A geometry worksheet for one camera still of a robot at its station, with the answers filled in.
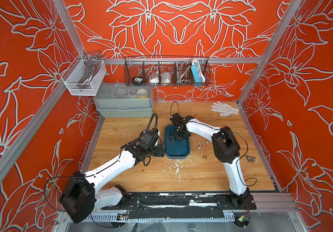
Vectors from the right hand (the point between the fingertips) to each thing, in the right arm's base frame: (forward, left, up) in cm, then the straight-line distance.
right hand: (176, 137), depth 97 cm
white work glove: (+27, -41, -1) cm, 49 cm away
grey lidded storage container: (+20, +37, +16) cm, 45 cm away
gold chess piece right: (-14, -17, 0) cm, 22 cm away
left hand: (-12, +10, +9) cm, 18 cm away
